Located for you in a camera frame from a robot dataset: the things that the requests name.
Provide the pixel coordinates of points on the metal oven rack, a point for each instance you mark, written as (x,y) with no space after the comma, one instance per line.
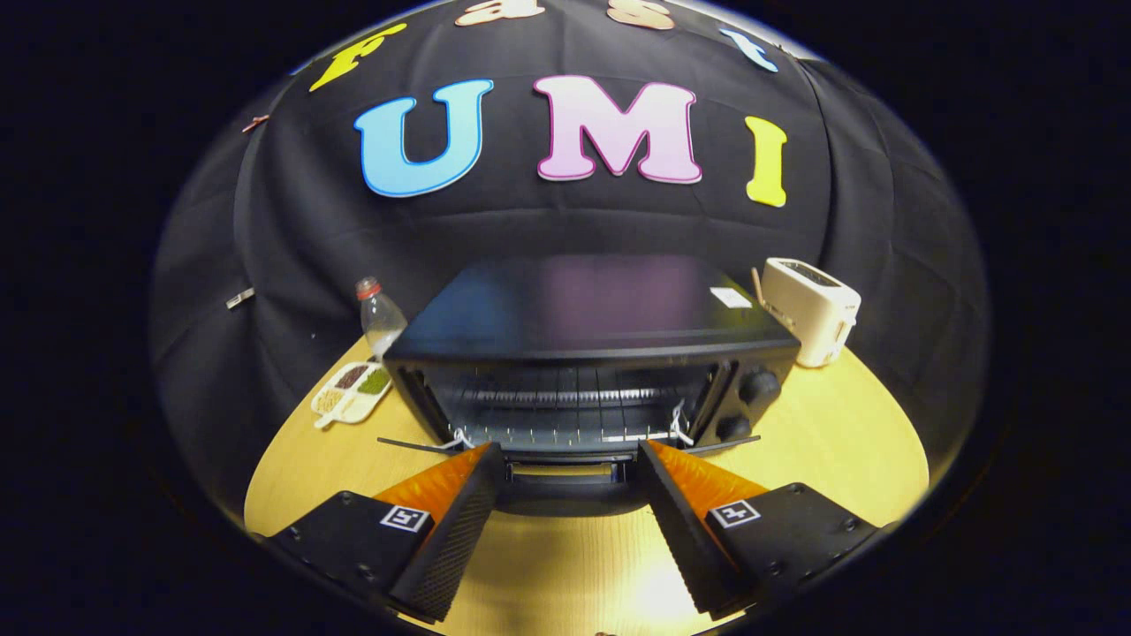
(565,397)

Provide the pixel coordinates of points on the clear plastic bottle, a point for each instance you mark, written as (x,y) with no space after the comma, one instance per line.
(382,320)

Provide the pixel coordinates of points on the black toaster oven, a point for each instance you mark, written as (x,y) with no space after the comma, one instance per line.
(583,305)

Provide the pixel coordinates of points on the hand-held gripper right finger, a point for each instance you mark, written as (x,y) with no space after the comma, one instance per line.
(685,539)

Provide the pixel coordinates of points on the white divided snack tray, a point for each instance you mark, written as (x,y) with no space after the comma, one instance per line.
(352,393)

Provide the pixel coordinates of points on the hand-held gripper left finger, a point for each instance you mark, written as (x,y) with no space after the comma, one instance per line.
(455,543)

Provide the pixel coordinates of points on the brown wooden stick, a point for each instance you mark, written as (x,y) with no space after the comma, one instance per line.
(757,287)

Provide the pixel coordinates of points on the silver metal clip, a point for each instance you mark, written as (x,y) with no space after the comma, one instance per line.
(239,299)

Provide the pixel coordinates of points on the red clothes peg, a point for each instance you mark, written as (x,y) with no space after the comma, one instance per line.
(255,124)

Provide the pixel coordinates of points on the white toaster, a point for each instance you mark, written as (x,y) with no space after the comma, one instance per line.
(808,314)

